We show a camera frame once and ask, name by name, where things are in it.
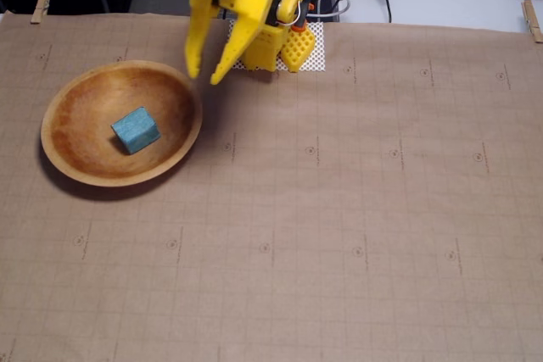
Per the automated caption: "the white mesh mat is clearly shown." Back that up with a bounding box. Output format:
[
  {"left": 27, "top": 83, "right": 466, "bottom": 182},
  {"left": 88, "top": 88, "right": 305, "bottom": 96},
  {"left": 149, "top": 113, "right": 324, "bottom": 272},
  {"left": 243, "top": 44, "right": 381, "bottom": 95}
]
[{"left": 226, "top": 19, "right": 327, "bottom": 73}]

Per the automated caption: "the wooden clothespin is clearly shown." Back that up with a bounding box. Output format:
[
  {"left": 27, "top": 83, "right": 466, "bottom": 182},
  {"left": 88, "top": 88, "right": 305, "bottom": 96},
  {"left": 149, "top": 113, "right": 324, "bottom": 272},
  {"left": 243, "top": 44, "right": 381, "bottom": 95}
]
[
  {"left": 520, "top": 0, "right": 543, "bottom": 44},
  {"left": 30, "top": 0, "right": 54, "bottom": 25}
]

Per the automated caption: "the brown gridded paper sheet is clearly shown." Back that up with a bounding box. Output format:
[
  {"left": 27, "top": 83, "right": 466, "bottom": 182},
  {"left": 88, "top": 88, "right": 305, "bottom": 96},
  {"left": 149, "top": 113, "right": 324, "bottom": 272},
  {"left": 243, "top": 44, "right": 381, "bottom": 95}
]
[{"left": 0, "top": 11, "right": 543, "bottom": 362}]

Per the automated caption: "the white looped cable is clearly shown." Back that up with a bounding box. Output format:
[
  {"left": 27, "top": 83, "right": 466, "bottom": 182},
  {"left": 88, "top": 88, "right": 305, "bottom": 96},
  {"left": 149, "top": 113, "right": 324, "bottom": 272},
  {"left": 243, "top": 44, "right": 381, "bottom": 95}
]
[{"left": 303, "top": 0, "right": 355, "bottom": 24}]

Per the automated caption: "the round wooden bowl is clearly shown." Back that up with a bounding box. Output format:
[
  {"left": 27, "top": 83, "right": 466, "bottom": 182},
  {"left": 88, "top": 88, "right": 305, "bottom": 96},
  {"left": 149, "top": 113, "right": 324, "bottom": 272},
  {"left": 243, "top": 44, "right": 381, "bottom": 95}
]
[{"left": 40, "top": 59, "right": 204, "bottom": 188}]

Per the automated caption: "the blue block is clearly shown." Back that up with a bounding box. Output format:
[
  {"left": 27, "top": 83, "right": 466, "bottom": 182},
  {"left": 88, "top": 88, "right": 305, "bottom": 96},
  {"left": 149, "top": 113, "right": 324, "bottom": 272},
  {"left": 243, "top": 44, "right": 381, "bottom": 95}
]
[{"left": 110, "top": 106, "right": 163, "bottom": 156}]

